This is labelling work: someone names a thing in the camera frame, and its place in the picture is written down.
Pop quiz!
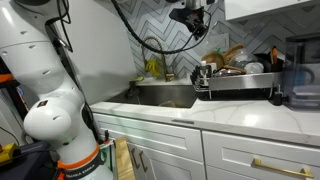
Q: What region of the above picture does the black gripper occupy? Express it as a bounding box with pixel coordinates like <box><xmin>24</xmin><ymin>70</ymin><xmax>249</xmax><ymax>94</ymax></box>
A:
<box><xmin>169</xmin><ymin>0</ymin><xmax>215</xmax><ymax>40</ymax></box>

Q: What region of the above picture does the clear plastic container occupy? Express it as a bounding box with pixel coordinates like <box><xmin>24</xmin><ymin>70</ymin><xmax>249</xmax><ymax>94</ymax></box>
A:
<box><xmin>229</xmin><ymin>48</ymin><xmax>264</xmax><ymax>74</ymax></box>

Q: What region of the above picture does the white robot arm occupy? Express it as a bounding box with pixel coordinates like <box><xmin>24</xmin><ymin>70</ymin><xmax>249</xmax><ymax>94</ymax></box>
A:
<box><xmin>0</xmin><ymin>0</ymin><xmax>114</xmax><ymax>180</ymax></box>

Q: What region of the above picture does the black cup holder rack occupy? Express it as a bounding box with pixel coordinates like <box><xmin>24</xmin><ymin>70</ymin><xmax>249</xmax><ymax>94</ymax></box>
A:
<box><xmin>195</xmin><ymin>65</ymin><xmax>212</xmax><ymax>86</ymax></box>

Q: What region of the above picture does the white upper cabinet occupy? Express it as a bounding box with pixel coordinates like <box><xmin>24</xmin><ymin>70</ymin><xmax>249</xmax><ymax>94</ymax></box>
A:
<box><xmin>224</xmin><ymin>0</ymin><xmax>320</xmax><ymax>21</ymax></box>

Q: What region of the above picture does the white cabinet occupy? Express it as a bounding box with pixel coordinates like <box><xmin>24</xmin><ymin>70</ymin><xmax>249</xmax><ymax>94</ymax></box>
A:
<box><xmin>94</xmin><ymin>114</ymin><xmax>320</xmax><ymax>180</ymax></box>
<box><xmin>224</xmin><ymin>0</ymin><xmax>320</xmax><ymax>21</ymax></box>

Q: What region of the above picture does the wooden bowl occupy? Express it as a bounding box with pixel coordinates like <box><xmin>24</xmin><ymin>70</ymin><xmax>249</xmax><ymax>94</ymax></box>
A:
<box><xmin>201</xmin><ymin>44</ymin><xmax>244</xmax><ymax>68</ymax></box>

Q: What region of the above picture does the yellow rubber glove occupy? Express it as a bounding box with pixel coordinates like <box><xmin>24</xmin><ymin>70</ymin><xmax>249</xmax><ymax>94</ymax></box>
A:
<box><xmin>145</xmin><ymin>59</ymin><xmax>160</xmax><ymax>77</ymax></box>

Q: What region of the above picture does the steel dish drying rack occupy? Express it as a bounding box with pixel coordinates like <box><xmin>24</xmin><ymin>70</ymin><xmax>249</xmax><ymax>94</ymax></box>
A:
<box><xmin>190</xmin><ymin>69</ymin><xmax>281</xmax><ymax>101</ymax></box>

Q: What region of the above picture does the stainless steel sink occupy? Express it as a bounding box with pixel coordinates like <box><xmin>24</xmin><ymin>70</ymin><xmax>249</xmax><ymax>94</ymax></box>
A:
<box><xmin>107</xmin><ymin>80</ymin><xmax>197</xmax><ymax>108</ymax></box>

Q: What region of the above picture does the yellow green sponge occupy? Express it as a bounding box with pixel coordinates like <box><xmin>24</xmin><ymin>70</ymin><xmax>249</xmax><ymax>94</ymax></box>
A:
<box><xmin>130</xmin><ymin>76</ymin><xmax>144</xmax><ymax>82</ymax></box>

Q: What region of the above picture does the white lower cabinet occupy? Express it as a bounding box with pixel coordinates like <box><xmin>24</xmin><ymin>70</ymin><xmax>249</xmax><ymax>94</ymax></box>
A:
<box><xmin>94</xmin><ymin>114</ymin><xmax>320</xmax><ymax>180</ymax></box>

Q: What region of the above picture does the wooden cutting board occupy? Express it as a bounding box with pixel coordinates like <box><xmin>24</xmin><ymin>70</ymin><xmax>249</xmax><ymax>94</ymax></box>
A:
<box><xmin>114</xmin><ymin>137</ymin><xmax>136</xmax><ymax>180</ymax></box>

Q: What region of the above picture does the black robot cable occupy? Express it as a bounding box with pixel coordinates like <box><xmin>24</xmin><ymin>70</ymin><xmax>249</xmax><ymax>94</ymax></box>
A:
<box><xmin>109</xmin><ymin>0</ymin><xmax>212</xmax><ymax>56</ymax></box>

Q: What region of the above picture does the white wall outlet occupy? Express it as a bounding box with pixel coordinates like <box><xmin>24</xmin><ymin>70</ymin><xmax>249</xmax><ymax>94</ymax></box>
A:
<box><xmin>210</xmin><ymin>33</ymin><xmax>229</xmax><ymax>52</ymax></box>

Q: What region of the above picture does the orange handled utensil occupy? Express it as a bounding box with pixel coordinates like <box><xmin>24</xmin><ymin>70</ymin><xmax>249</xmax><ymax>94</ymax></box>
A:
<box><xmin>271</xmin><ymin>46</ymin><xmax>277</xmax><ymax>64</ymax></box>

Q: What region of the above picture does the gold drawer handle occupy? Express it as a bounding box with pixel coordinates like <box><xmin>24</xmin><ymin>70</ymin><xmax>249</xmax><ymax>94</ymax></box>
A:
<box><xmin>252</xmin><ymin>158</ymin><xmax>315</xmax><ymax>179</ymax></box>

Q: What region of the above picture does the gold cabinet door handle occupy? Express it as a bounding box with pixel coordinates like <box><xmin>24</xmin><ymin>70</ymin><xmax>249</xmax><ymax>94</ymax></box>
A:
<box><xmin>139</xmin><ymin>151</ymin><xmax>148</xmax><ymax>173</ymax></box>

